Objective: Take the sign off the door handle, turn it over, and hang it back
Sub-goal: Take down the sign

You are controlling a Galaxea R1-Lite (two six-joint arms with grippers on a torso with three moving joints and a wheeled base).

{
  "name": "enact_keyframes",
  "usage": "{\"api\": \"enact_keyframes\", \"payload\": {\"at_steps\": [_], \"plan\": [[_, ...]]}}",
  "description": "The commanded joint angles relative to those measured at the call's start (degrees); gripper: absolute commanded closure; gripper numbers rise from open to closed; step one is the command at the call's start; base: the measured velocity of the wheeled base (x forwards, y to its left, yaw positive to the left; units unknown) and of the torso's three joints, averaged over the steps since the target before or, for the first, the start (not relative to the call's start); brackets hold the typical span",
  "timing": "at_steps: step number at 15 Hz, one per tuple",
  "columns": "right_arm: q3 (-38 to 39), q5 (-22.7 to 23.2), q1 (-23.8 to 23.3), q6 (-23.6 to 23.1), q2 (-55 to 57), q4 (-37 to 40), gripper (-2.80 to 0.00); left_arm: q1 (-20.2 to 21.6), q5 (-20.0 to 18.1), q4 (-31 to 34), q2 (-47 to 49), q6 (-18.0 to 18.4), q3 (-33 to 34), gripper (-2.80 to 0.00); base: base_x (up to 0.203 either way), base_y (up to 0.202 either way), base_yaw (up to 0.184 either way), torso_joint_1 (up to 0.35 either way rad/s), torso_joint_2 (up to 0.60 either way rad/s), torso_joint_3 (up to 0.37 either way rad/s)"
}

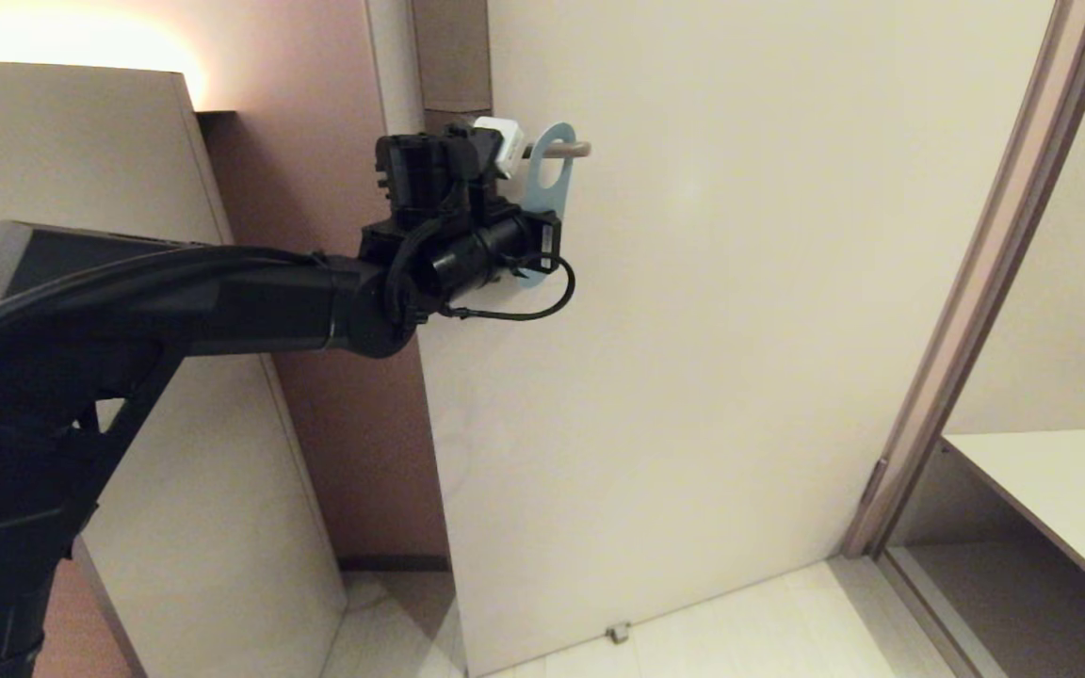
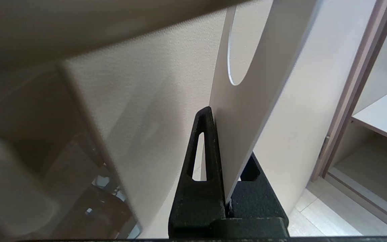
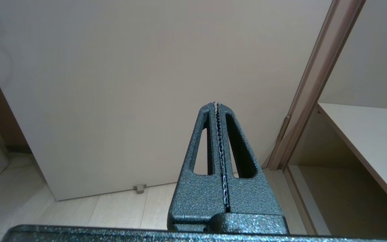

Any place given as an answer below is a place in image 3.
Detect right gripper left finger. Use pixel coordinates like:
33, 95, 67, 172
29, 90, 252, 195
167, 102, 230, 232

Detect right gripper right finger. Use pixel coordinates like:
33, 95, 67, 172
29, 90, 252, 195
217, 103, 284, 216

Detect white door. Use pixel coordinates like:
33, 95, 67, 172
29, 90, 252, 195
0, 0, 333, 201

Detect white shelf board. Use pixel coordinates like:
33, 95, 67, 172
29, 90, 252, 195
316, 103, 387, 219

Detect dark skirting board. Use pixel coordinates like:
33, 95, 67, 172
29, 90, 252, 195
5, 145, 33, 154

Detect beige door frame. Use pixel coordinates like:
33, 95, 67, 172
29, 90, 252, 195
267, 0, 367, 170

